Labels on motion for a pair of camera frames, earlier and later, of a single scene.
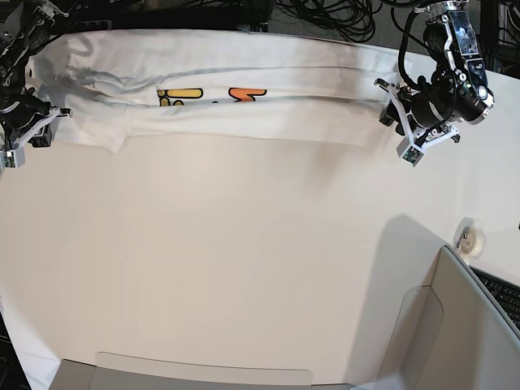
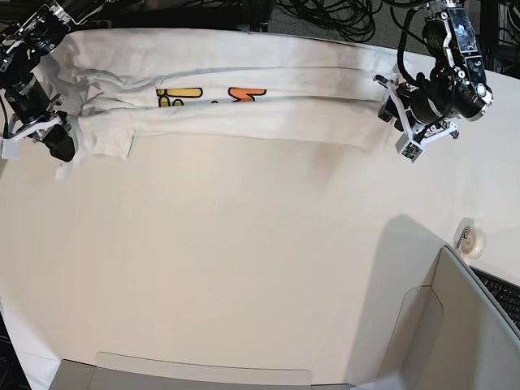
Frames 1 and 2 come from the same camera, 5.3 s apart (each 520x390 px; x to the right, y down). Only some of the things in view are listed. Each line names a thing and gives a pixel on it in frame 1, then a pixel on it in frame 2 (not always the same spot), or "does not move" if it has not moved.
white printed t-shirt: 125,87 does not move
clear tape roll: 469,238 does not move
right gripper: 406,106 does not move
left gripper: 27,119 → 61,145
